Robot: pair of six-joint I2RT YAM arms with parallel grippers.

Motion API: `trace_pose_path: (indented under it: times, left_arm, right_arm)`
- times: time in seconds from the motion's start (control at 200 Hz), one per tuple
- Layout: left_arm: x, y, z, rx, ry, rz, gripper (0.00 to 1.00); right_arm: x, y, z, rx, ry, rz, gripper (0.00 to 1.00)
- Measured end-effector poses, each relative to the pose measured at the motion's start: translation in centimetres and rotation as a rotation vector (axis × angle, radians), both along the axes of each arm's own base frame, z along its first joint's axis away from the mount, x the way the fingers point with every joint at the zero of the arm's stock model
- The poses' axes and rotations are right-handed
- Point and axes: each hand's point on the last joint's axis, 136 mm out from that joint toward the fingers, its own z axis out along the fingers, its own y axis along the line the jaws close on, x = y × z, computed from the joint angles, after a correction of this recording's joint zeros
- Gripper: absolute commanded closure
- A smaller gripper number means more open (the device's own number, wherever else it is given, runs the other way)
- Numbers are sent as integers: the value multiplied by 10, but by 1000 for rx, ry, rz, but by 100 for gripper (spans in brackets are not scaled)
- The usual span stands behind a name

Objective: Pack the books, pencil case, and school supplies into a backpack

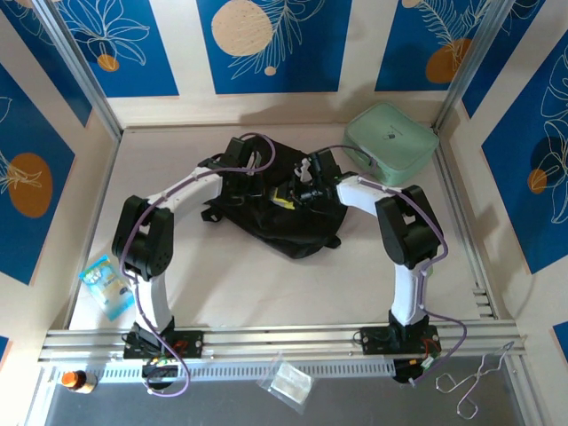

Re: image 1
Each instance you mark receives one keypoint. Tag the black backpack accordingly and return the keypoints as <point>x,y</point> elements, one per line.
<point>288,231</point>

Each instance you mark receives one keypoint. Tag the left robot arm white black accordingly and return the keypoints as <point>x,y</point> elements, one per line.
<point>191,191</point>

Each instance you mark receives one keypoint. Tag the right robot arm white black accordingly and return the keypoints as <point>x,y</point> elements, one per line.
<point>355,191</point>

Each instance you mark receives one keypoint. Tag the mint green zip case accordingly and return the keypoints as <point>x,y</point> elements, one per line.
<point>399,133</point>

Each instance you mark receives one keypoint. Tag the clear bag with white pad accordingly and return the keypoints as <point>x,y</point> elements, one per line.
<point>290,381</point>

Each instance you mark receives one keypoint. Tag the light blue snack packet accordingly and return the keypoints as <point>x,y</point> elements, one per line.
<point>106,288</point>

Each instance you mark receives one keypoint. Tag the brown bottle with orange cap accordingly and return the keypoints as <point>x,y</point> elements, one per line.
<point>77,381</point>

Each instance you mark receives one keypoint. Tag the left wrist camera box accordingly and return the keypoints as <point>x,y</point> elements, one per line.
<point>254,160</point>

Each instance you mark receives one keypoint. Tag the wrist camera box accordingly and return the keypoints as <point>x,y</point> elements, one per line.
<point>304,169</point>
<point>254,160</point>

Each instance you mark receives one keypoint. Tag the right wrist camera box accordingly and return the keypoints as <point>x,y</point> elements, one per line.
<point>304,169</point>

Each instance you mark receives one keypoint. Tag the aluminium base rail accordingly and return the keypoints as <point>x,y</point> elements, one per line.
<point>284,339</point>

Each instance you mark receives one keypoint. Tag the aluminium frame post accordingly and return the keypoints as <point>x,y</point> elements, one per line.
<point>77,66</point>
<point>467,66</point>

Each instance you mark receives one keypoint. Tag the aluminium side rail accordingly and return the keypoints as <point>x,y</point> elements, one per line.
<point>486,304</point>

